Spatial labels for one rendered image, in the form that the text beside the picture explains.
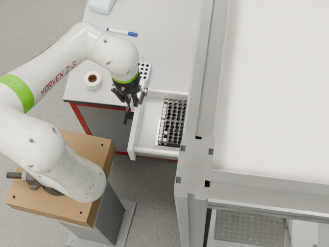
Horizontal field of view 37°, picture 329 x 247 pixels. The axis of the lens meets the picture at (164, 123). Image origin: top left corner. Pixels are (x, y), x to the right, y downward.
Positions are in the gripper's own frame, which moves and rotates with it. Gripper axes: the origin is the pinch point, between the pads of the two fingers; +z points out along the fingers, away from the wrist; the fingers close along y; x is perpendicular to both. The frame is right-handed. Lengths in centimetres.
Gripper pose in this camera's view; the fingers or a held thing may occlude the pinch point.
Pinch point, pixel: (133, 105)
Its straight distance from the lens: 179.3
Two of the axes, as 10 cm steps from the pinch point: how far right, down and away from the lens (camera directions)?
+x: -1.5, 9.1, -3.8
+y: -9.9, -1.2, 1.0
